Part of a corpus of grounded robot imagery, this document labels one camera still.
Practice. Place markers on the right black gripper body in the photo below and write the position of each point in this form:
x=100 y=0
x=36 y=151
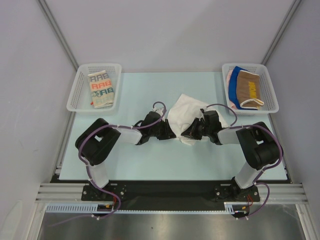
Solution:
x=191 y=131

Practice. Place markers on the white towel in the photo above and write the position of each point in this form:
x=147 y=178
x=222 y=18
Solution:
x=184 y=112

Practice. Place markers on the rabbit print towel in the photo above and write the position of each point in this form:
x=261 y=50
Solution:
x=101 y=89

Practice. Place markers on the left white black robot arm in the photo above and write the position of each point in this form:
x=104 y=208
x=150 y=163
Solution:
x=96 y=143

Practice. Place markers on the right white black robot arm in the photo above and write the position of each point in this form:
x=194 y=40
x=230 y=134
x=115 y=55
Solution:
x=257 y=143

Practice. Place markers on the pink towel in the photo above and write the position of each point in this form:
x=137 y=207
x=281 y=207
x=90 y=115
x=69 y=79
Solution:
x=228 y=78

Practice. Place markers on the blue towel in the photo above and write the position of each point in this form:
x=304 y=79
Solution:
x=233 y=85

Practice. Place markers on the brown towel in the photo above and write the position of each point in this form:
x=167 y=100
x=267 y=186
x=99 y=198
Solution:
x=248 y=90

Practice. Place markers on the right white plastic basket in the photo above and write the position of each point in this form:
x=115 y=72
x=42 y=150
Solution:
x=268 y=95

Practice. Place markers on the white plastic basket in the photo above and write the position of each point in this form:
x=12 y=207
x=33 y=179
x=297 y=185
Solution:
x=268 y=95
x=79 y=100

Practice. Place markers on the left white plastic basket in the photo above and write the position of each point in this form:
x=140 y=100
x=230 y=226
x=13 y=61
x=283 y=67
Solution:
x=79 y=100

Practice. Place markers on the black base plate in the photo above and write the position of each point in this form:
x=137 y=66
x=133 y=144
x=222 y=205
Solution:
x=166 y=195

